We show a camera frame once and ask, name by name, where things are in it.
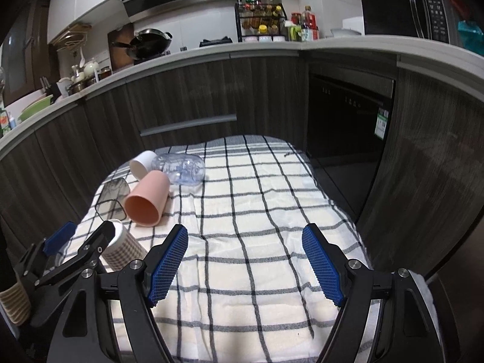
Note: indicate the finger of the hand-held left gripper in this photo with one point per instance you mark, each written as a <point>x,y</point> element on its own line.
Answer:
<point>96,244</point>
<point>59,237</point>

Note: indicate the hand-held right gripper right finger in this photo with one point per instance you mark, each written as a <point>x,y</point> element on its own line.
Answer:
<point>323,266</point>

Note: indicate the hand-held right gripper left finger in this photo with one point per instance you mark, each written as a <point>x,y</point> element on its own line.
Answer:
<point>166,266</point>

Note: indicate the beige checked cup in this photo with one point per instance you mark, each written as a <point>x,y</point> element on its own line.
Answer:
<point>126,247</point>

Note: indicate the grey clear square cup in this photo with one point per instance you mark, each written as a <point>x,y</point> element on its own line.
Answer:
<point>111,196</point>

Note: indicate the pink cup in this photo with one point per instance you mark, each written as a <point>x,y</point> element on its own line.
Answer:
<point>151,193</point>

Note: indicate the beige ribbed cup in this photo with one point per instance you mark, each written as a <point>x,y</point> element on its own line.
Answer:
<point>15,304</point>

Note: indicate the white cup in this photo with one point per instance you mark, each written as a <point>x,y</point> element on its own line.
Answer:
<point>141,163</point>

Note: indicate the white black checked cloth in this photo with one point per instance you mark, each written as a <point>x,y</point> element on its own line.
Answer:
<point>245,215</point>

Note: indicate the clear plastic bottle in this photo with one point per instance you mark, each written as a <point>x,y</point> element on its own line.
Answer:
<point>185,170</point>

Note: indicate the black built-in dishwasher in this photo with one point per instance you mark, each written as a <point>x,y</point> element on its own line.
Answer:
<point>340,140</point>

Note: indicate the green printed carton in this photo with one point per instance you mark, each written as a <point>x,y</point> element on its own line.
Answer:
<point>3,121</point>

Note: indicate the black knife block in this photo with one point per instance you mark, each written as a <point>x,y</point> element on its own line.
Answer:
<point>49,89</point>

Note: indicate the white pitcher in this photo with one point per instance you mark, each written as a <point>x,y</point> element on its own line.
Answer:
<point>63,87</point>

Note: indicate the steel cooking pot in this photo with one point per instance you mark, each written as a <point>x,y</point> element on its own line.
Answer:
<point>81,86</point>

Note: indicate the green white sticker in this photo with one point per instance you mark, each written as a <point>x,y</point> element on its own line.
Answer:
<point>382,121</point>

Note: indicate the dark wood base cabinet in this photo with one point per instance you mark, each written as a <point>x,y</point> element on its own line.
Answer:
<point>170,90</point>

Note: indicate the white teapot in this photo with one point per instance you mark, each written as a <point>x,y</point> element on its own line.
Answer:
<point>90,68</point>

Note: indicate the dark wooden door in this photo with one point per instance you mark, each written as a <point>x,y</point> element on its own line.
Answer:
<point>22,45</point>

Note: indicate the wooden hanging rack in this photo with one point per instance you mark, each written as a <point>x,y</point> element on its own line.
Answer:
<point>73,34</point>

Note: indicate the black wok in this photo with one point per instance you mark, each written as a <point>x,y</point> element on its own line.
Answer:
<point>151,43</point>

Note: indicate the brown cutting board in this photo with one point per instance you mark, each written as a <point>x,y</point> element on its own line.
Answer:
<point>121,33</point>

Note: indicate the black stove burner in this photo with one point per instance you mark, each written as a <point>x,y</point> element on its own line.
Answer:
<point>215,42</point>

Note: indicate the green white container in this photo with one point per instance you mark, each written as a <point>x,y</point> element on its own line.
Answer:
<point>293,33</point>

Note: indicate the red lid jar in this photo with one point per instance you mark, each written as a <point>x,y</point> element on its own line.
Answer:
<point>296,18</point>

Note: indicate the black spice rack with jars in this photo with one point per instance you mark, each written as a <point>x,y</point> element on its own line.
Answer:
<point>261,22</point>

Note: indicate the black microwave oven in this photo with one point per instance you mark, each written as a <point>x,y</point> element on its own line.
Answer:
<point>400,13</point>

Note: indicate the teal bag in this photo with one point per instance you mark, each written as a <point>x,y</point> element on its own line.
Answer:
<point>467,32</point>

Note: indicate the white wall cabinet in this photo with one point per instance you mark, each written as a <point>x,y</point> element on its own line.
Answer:
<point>87,0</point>

